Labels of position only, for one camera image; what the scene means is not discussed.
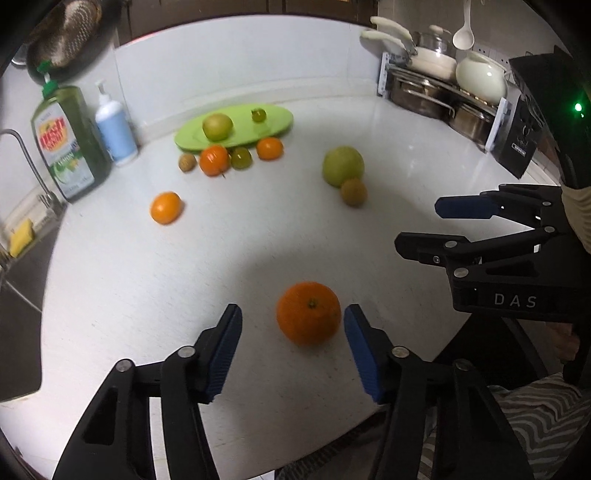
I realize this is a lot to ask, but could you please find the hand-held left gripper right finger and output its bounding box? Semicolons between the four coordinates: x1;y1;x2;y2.
343;304;536;480

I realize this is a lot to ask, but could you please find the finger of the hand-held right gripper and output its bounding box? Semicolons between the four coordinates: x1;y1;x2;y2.
435;184;566;236
394;226;555;278

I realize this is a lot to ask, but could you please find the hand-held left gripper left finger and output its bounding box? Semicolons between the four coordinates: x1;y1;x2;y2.
58;304;244;480

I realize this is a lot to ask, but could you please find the large orange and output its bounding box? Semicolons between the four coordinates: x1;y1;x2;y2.
276;281;342;348

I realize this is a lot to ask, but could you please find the large green pomelo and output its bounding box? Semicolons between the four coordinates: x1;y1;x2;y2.
322;146;365;188

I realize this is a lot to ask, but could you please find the small orange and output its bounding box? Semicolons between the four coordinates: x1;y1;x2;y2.
257;137;284;161
199;145;231;177
150;191;185;226

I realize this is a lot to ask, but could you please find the green plate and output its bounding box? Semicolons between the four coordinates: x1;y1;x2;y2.
174;104;295;153

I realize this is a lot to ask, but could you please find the green apple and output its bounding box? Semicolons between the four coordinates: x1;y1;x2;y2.
202;113;234;142

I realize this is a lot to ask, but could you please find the person's right hand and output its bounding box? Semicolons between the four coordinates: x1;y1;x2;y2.
549;323;583;361

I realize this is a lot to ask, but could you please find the steel pot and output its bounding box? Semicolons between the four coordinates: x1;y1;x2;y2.
389;74;455;121
449;102;498;140

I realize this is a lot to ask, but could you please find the striped grey clothing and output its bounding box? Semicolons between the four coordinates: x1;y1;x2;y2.
416;373;586;480

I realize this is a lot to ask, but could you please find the cream ceramic jar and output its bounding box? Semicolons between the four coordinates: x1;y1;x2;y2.
455;51;509;106

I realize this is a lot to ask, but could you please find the cream saucepan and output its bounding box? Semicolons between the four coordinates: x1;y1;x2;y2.
360;30;458;80

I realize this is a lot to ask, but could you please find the metal pot rack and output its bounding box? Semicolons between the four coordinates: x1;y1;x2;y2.
378;52;509;152

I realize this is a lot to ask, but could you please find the glass pot lid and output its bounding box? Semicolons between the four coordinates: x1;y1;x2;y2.
416;25;455;58

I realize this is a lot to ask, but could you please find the white ladle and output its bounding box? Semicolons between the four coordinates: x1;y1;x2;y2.
451;0;476;51

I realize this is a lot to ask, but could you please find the steel sink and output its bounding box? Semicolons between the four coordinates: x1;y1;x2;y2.
0;217;63;402

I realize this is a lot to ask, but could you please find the yellow sponge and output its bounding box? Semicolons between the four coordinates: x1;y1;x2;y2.
9;219;35;258

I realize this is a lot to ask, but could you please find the white blue pump bottle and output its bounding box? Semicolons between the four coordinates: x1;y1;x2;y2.
95;79;139;167

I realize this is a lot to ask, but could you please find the green dish soap bottle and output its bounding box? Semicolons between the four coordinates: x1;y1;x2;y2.
30;60;114;204

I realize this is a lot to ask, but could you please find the metal faucet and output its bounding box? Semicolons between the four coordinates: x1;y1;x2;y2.
0;129;65;217

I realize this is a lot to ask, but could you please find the dark metal colander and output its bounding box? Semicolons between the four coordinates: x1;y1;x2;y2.
25;0;116;84

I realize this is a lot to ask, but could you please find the wall socket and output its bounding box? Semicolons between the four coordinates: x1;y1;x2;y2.
475;42;511;63

